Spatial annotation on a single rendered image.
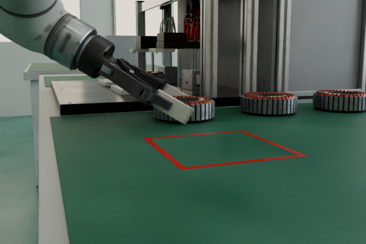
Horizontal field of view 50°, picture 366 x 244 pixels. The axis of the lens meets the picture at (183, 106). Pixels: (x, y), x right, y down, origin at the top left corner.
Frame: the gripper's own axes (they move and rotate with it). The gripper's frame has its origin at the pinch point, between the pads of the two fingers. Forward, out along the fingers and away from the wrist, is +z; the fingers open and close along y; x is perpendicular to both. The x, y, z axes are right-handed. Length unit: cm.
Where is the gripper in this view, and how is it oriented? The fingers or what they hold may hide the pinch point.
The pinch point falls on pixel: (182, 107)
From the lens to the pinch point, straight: 71.6
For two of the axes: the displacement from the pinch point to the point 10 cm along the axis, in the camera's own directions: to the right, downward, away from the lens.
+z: 8.7, 5.0, 0.0
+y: -0.8, 1.4, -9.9
